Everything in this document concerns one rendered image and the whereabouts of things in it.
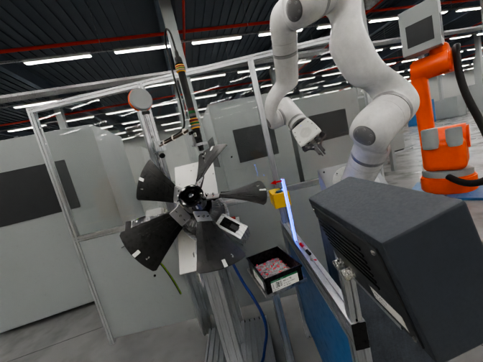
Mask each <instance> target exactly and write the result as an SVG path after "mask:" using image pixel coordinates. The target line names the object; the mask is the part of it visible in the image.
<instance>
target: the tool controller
mask: <svg viewBox="0 0 483 362"><path fill-rule="evenodd" d="M309 201H310V203H311V206H312V208H313V212H315V214H316V217H317V218H318V221H319V222H320V224H321V227H322V228H323V231H324V232H325V234H326V236H327V238H328V240H329V242H330V244H331V246H332V248H333V250H334V252H335V254H336V255H337V257H338V259H336V260H334V261H332V264H333V266H334V267H335V269H336V270H337V271H339V270H341V269H343V268H345V269H343V270H341V274H342V276H343V278H344V279H345V280H346V281H349V280H351V279H353V278H355V279H356V280H357V281H358V283H360V284H361V285H362V286H363V288H365V289H366V290H367V291H368V293H370V294H371V295H372V296H373V298H375V299H376V301H377V302H378V303H379V304H380V305H381V306H382V307H383V308H384V309H385V310H386V311H387V312H388V313H389V314H390V315H391V316H392V317H393V319H394V320H395V321H396V322H397V323H398V324H399V325H400V326H401V327H402V328H403V329H404V330H405V331H406V332H407V333H408V334H409V335H410V336H411V338H412V339H413V340H414V341H415V342H416V343H417V344H418V345H419V346H420V347H421V348H422V349H423V350H424V351H425V352H426V353H427V354H428V355H429V356H430V357H431V358H432V359H433V360H434V361H435V362H447V361H450V360H451V359H453V358H455V357H457V356H460V355H461V354H463V353H465V352H467V351H470V350H471V349H473V348H476V347H477V346H479V345H481V344H483V244H482V241H481V238H480V237H479V234H478V232H477V229H476V226H475V225H474V221H473V219H472V216H471V214H470V212H469V209H468V207H467V204H466V203H465V202H464V201H463V200H462V199H458V198H451V197H447V196H444V195H437V194H433V193H429V192H423V191H419V190H413V189H409V188H405V187H398V186H394V185H388V184H385V183H381V182H374V181H370V180H364V179H360V178H356V177H347V178H345V179H343V180H342V181H340V182H337V183H336V184H334V185H332V186H330V187H328V188H326V189H325V190H322V191H320V192H319V193H317V194H315V195H313V196H311V197H309Z"/></svg>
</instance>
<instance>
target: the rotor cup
mask: <svg viewBox="0 0 483 362"><path fill-rule="evenodd" d="M191 193H192V194H193V197H191V198H189V197H188V196H189V194H191ZM203 193H204V191H203V190H202V188H201V187H199V186H198V185H188V186H185V187H184V188H183V189H182V190H181V191H180V193H179V196H178V200H179V203H180V204H181V205H182V206H183V207H184V208H183V209H184V210H185V211H186V212H187V213H188V214H189V215H190V216H191V218H190V219H192V220H195V218H194V216H193V214H192V212H193V211H207V212H208V213H210V212H211V209H212V202H211V200H209V201H206V200H207V199H206V197H207V195H206V194H205V193H204V194H205V195H204V194H203ZM196 206H198V209H197V208H196Z"/></svg>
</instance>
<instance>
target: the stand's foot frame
mask: <svg viewBox="0 0 483 362"><path fill-rule="evenodd" d="M265 319H266V321H267V316H266V315H265ZM240 323H241V328H242V331H243V334H244V342H243V343H241V344H239V345H240V348H241V352H242V355H243V359H244V362H261V360H262V354H263V348H264V341H265V325H264V322H263V319H262V316H261V317H256V318H252V319H249V320H244V321H241V322H240ZM267 328H268V338H267V347H266V352H265V358H264V362H276V360H275V354H274V350H273V346H272V339H271V335H270V329H269V325H268V321H267ZM205 362H226V357H225V354H224V350H223V346H222V344H221V339H220V336H219V332H218V328H211V329H209V332H208V341H207V346H206V357H205Z"/></svg>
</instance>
